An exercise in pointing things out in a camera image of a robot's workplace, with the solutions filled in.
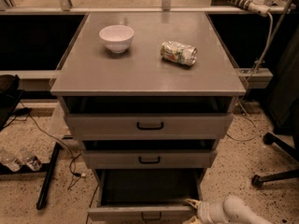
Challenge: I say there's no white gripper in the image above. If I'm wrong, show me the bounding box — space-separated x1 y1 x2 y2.
183 199 225 224

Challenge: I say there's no black floor cable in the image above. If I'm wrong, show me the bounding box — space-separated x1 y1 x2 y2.
12 100 99 224

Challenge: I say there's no grey drawer cabinet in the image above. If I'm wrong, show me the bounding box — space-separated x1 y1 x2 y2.
50 10 247 191

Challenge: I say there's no white bowl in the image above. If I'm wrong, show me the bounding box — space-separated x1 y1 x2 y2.
99 25 135 53

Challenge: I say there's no grey middle drawer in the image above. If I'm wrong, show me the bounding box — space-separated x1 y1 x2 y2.
82 150 217 169

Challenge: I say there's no grey drawer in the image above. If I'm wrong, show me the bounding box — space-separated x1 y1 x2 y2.
88 169 202 224
64 113 233 141
82 150 217 169

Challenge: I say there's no black office chair base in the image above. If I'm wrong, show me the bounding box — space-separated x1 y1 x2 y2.
250 103 299 189

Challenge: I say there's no grey top drawer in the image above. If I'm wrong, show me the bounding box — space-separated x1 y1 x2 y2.
64 113 233 141

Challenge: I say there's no grey bottom drawer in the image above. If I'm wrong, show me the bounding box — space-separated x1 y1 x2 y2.
88 169 202 224

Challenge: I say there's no white power strip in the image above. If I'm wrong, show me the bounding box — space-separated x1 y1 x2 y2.
224 0 270 17

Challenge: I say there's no clear water bottle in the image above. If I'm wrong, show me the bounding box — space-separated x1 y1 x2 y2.
21 148 42 172
0 148 22 172

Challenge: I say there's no black metal floor stand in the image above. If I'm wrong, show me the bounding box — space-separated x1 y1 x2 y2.
0 143 62 210

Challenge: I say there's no crushed soda can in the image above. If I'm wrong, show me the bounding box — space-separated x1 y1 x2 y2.
161 41 197 66

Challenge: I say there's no black bag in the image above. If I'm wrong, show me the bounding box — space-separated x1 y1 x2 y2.
0 75 23 131

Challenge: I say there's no white power cable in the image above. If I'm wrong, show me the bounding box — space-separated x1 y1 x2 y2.
225 12 274 142

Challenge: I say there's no right clear water bottle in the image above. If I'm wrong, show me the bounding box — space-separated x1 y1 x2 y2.
21 148 42 172

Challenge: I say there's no left clear water bottle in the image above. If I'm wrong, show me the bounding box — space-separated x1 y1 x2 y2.
0 148 22 172

